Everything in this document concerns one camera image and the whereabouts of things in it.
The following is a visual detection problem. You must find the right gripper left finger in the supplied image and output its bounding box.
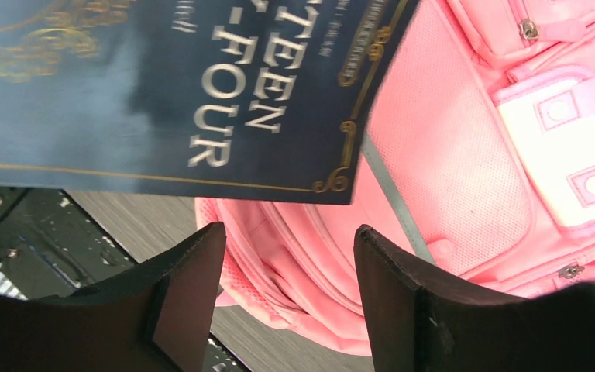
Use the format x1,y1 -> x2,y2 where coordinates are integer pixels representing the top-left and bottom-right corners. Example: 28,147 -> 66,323
0,222 -> 225,371

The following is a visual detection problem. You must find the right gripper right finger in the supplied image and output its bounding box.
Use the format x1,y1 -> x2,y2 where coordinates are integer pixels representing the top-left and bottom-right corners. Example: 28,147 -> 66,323
354,225 -> 595,371

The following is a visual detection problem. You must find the pink student backpack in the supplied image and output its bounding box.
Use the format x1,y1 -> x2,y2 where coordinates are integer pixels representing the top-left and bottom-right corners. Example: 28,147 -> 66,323
195,1 -> 595,357

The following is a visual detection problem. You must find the blue grey book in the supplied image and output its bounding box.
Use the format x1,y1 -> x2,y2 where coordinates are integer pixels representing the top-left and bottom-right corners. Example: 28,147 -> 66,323
0,0 -> 418,205

